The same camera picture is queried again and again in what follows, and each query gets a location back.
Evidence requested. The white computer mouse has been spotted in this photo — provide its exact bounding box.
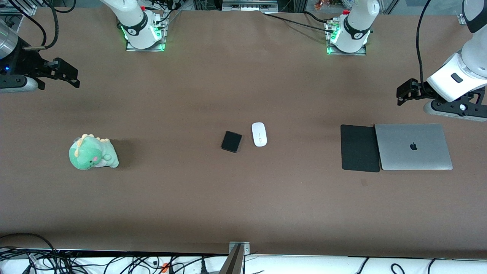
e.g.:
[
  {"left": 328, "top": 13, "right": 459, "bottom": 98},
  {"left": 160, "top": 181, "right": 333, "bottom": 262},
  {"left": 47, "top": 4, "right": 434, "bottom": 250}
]
[{"left": 251, "top": 122, "right": 267, "bottom": 147}]

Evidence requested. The small black square box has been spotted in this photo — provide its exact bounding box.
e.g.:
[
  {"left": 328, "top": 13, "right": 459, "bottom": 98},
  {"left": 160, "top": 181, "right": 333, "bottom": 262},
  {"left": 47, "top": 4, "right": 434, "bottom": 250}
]
[{"left": 221, "top": 131, "right": 243, "bottom": 153}]

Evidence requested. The black mouse pad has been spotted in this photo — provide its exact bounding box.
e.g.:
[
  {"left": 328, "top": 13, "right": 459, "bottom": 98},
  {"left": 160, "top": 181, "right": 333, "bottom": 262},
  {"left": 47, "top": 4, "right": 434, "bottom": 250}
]
[{"left": 340, "top": 124, "right": 380, "bottom": 173}]

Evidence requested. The silver laptop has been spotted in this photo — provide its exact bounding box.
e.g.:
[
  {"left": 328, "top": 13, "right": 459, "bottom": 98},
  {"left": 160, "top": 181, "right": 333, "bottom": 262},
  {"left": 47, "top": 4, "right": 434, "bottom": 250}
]
[{"left": 374, "top": 123, "right": 454, "bottom": 170}]

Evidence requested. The green dinosaur plush toy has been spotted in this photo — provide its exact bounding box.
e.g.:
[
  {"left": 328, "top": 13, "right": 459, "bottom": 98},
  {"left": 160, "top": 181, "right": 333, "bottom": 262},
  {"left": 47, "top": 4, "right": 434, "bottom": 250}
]
[{"left": 69, "top": 134, "right": 119, "bottom": 170}]

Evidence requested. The grey socket strip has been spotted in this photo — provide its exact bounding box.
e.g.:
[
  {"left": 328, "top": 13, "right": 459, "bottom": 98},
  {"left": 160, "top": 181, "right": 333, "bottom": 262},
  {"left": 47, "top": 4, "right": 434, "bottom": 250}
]
[{"left": 222, "top": 0, "right": 279, "bottom": 11}]

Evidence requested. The dark aluminium beam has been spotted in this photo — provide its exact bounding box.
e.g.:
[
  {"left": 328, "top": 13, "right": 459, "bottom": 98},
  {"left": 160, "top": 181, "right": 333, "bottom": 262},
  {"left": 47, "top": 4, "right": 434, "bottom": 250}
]
[{"left": 219, "top": 244, "right": 246, "bottom": 274}]

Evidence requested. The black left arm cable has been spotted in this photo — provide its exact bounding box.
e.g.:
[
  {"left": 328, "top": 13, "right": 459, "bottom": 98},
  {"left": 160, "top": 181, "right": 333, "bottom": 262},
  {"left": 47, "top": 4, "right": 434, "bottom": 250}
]
[{"left": 416, "top": 0, "right": 433, "bottom": 94}]

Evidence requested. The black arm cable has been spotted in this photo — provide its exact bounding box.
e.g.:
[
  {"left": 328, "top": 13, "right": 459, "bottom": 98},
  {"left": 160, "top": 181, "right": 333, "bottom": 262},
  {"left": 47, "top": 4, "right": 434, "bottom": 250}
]
[
  {"left": 416, "top": 0, "right": 433, "bottom": 94},
  {"left": 8, "top": 0, "right": 76, "bottom": 51}
]

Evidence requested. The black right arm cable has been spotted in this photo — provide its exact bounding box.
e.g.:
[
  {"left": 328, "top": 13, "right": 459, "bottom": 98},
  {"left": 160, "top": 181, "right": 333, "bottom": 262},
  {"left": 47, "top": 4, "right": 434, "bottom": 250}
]
[{"left": 8, "top": 0, "right": 76, "bottom": 51}]

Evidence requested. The aluminium frame rail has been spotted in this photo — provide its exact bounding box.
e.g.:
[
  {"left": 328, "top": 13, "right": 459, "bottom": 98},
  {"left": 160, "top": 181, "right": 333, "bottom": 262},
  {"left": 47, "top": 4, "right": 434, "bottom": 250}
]
[{"left": 0, "top": 0, "right": 38, "bottom": 16}]

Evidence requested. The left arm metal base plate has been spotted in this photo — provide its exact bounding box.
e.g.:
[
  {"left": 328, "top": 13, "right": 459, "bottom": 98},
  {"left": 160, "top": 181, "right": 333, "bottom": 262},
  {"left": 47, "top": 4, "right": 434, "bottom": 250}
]
[{"left": 326, "top": 19, "right": 368, "bottom": 56}]

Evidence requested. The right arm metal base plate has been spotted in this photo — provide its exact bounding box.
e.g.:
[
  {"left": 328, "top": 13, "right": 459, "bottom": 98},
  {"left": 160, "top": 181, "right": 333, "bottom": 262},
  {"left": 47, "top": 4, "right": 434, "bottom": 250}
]
[{"left": 126, "top": 11, "right": 167, "bottom": 52}]

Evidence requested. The short black table cable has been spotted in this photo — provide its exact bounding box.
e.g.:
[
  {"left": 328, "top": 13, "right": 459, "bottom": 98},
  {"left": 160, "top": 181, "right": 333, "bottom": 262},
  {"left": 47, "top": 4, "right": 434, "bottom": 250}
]
[{"left": 303, "top": 11, "right": 332, "bottom": 23}]

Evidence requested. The long black table cable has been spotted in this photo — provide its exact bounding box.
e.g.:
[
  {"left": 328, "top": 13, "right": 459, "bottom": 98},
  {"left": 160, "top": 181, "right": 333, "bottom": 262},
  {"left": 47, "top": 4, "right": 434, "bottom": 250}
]
[{"left": 263, "top": 13, "right": 335, "bottom": 33}]

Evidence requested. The tangled black cable bundle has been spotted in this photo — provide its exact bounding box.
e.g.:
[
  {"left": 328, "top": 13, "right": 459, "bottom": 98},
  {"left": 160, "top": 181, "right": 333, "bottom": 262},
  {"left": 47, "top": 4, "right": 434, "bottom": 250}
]
[{"left": 0, "top": 233, "right": 229, "bottom": 274}]

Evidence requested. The metal table edge bracket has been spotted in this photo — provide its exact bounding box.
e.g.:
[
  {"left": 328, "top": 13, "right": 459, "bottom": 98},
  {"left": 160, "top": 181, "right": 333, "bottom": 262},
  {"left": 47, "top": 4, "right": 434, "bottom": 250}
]
[{"left": 229, "top": 241, "right": 250, "bottom": 256}]

